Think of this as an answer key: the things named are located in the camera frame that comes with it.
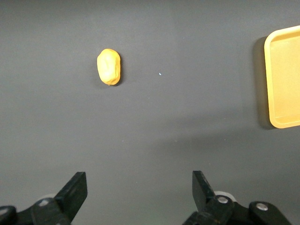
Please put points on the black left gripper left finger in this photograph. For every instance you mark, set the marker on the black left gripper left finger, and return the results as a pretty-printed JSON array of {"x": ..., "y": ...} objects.
[{"x": 72, "y": 194}]

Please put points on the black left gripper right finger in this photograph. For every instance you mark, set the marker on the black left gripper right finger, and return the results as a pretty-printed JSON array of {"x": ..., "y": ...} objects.
[{"x": 202, "y": 192}]

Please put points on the yellow rectangular plastic tray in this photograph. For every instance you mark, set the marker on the yellow rectangular plastic tray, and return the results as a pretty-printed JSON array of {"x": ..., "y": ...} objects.
[{"x": 284, "y": 79}]

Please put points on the yellow potato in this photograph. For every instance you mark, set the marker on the yellow potato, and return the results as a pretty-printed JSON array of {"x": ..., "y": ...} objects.
[{"x": 109, "y": 66}]

